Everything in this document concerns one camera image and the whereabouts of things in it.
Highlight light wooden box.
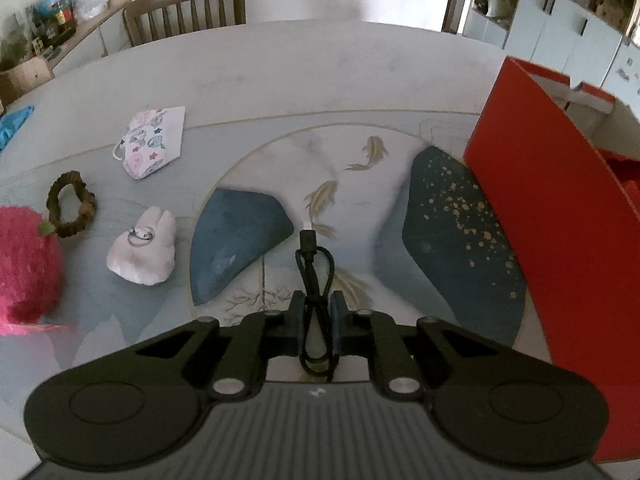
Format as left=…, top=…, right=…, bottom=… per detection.
left=0, top=57, right=54, bottom=106

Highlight wooden sideboard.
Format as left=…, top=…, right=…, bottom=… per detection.
left=0, top=0, right=132, bottom=106

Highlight blue gloves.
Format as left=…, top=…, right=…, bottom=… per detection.
left=0, top=105, right=35, bottom=153

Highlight red cardboard box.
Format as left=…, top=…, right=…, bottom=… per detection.
left=462, top=56, right=640, bottom=463

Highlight black cable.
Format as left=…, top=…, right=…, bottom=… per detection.
left=294, top=217, right=337, bottom=378

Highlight white wardrobe cabinets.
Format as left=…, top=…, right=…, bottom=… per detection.
left=462, top=0, right=640, bottom=97

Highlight patterned face mask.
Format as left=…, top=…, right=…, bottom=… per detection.
left=112, top=106, right=186, bottom=180

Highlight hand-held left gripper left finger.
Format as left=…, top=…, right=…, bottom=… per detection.
left=134, top=290, right=306, bottom=403

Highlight white plush tooth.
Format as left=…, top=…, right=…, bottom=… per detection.
left=106, top=205, right=177, bottom=287

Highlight pink plush ball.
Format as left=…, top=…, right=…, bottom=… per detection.
left=0, top=205, right=64, bottom=336

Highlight brown scrunchie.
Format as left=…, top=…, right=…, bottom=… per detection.
left=46, top=171, right=98, bottom=239

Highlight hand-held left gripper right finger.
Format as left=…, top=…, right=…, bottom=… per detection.
left=330, top=290, right=507, bottom=403

